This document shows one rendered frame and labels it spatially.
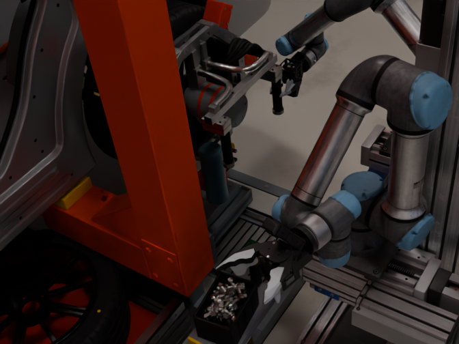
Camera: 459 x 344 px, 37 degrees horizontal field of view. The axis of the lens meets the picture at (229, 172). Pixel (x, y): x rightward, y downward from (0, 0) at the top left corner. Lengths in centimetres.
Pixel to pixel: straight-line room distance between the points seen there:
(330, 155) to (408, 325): 59
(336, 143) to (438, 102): 25
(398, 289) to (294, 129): 184
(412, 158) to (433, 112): 15
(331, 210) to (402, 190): 27
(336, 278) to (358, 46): 246
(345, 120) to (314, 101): 229
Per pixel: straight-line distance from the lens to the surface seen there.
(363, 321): 201
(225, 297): 223
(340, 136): 162
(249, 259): 146
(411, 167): 168
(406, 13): 236
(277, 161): 352
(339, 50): 433
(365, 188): 186
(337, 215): 152
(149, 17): 169
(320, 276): 217
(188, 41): 238
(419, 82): 154
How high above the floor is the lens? 235
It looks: 42 degrees down
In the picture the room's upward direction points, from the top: 8 degrees counter-clockwise
